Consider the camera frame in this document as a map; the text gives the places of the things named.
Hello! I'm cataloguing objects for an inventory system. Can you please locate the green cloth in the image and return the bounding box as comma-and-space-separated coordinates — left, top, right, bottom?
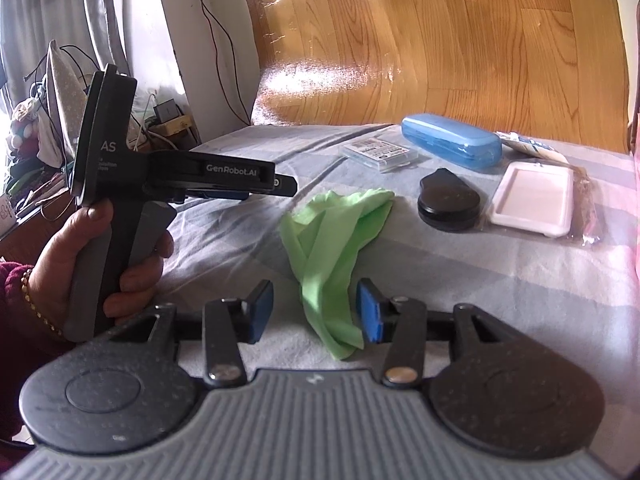
280, 188, 395, 361

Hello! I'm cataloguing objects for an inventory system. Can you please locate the black round compact case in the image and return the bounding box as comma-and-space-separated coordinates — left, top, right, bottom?
416, 168, 480, 232

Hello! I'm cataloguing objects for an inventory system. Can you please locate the clear plastic card box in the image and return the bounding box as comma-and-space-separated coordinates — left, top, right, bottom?
341, 138, 419, 172

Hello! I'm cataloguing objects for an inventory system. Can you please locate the pink white card holder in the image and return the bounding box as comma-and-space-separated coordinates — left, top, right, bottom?
487, 162, 574, 238

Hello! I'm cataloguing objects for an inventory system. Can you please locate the blue glasses case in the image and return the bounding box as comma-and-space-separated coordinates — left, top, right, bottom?
400, 114, 502, 170

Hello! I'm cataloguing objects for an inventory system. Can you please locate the packaged pens blister pack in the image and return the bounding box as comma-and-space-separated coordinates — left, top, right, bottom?
496, 131, 568, 165

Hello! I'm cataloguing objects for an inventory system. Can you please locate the dark red sleeve forearm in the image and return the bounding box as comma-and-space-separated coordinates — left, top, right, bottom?
0, 262, 74, 471

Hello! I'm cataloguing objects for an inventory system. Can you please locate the person's left hand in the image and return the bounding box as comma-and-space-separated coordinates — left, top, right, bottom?
27, 199, 176, 331

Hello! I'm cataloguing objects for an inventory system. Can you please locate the cluttered pile of belongings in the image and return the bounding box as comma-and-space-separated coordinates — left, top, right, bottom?
1, 42, 93, 233

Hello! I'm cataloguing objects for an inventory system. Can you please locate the striped bed sheet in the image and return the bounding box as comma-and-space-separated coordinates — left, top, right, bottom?
160, 125, 639, 474

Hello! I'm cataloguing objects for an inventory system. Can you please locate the white leaning board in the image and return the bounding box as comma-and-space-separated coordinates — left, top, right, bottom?
162, 0, 260, 142

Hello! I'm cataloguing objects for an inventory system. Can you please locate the grey curtain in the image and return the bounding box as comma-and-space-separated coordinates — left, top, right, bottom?
0, 0, 166, 106

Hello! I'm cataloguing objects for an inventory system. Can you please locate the wood pattern floor sheet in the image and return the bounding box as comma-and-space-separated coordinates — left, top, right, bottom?
247, 0, 629, 152

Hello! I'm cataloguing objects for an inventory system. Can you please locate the gold bead bracelet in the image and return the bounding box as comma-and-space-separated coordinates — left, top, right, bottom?
19, 266, 64, 337

